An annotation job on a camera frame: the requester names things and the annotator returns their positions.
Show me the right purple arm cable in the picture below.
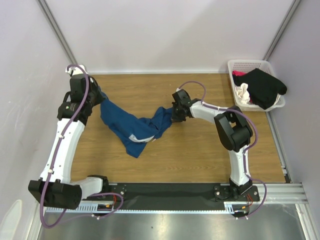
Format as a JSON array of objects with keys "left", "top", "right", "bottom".
[{"left": 178, "top": 81, "right": 268, "bottom": 221}]

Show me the white cream garment in basket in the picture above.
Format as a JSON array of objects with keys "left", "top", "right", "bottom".
[{"left": 235, "top": 83, "right": 251, "bottom": 105}]

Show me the aluminium frame post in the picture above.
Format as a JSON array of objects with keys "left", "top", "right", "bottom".
[
  {"left": 262, "top": 0, "right": 302, "bottom": 61},
  {"left": 36, "top": 0, "right": 78, "bottom": 74}
]

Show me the black t shirt in basket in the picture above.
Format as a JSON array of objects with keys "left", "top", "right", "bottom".
[{"left": 232, "top": 68, "right": 287, "bottom": 110}]

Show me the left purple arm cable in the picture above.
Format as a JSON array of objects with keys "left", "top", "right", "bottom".
[{"left": 39, "top": 64, "right": 125, "bottom": 229}]

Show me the right aluminium frame post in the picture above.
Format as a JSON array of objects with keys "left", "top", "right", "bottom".
[{"left": 262, "top": 0, "right": 302, "bottom": 61}]

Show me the red garment in basket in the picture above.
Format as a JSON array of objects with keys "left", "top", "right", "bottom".
[{"left": 232, "top": 70, "right": 247, "bottom": 77}]

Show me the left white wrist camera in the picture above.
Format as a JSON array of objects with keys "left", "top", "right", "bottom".
[{"left": 65, "top": 64, "right": 87, "bottom": 77}]

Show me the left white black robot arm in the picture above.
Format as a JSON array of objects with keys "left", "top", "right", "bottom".
[{"left": 28, "top": 73, "right": 110, "bottom": 210}]

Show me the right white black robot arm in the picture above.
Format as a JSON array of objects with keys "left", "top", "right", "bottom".
[{"left": 171, "top": 89, "right": 253, "bottom": 201}]

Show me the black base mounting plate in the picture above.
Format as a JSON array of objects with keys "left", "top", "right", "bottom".
[{"left": 106, "top": 183, "right": 262, "bottom": 208}]

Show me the blue printed t shirt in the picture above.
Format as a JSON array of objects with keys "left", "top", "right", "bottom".
[{"left": 100, "top": 92, "right": 173, "bottom": 158}]

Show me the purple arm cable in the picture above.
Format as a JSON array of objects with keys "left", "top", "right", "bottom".
[
  {"left": 178, "top": 81, "right": 268, "bottom": 221},
  {"left": 39, "top": 64, "right": 125, "bottom": 229}
]

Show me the grey slotted cable duct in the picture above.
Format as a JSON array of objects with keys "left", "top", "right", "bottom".
[{"left": 46, "top": 201, "right": 251, "bottom": 214}]

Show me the white plastic laundry basket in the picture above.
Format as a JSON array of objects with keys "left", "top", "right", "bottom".
[{"left": 227, "top": 59, "right": 286, "bottom": 112}]

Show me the left aluminium frame post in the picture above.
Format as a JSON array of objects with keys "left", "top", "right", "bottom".
[{"left": 36, "top": 0, "right": 78, "bottom": 74}]

